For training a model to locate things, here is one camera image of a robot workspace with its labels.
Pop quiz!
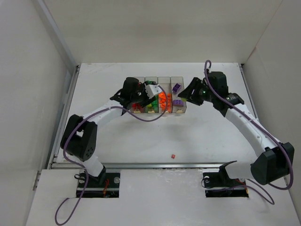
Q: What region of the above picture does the orange round lego piece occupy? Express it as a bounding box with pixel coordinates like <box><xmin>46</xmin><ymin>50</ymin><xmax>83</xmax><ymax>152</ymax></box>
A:
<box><xmin>158</xmin><ymin>92</ymin><xmax>166</xmax><ymax>100</ymax></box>

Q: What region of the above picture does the purple lego brick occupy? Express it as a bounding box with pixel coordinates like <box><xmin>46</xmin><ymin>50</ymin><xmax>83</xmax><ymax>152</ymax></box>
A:
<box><xmin>173</xmin><ymin>99</ymin><xmax>184</xmax><ymax>107</ymax></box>

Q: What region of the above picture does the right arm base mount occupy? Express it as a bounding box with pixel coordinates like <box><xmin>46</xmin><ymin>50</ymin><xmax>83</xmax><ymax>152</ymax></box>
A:
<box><xmin>201</xmin><ymin>172</ymin><xmax>249</xmax><ymax>198</ymax></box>

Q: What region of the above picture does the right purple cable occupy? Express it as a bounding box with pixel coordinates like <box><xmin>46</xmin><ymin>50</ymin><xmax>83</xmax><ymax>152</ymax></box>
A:
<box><xmin>202</xmin><ymin>59</ymin><xmax>294</xmax><ymax>205</ymax></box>

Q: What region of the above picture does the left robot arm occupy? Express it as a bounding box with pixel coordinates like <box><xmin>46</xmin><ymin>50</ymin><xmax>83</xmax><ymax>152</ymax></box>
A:
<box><xmin>60</xmin><ymin>77</ymin><xmax>162</xmax><ymax>184</ymax></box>

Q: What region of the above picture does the purple flower lego piece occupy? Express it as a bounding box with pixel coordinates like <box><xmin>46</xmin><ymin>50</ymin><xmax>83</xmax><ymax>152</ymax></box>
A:
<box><xmin>172</xmin><ymin>83</ymin><xmax>182</xmax><ymax>94</ymax></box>

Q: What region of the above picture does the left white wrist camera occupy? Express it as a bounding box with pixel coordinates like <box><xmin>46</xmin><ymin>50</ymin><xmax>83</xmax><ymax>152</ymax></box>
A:
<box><xmin>145</xmin><ymin>84</ymin><xmax>162</xmax><ymax>99</ymax></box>

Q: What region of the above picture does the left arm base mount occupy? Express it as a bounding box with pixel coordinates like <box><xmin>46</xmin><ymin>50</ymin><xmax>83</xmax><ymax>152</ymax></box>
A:
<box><xmin>82</xmin><ymin>172</ymin><xmax>120</xmax><ymax>198</ymax></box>

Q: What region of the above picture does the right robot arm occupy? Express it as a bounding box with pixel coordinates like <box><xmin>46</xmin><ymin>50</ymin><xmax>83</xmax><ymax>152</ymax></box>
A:
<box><xmin>178</xmin><ymin>72</ymin><xmax>294</xmax><ymax>185</ymax></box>

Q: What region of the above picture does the clear container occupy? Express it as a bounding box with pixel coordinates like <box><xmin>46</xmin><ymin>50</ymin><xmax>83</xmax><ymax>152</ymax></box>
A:
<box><xmin>158</xmin><ymin>77</ymin><xmax>172</xmax><ymax>113</ymax></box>
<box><xmin>170</xmin><ymin>77</ymin><xmax>187</xmax><ymax>113</ymax></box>
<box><xmin>145</xmin><ymin>77</ymin><xmax>158</xmax><ymax>113</ymax></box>
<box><xmin>131</xmin><ymin>77</ymin><xmax>145</xmax><ymax>114</ymax></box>

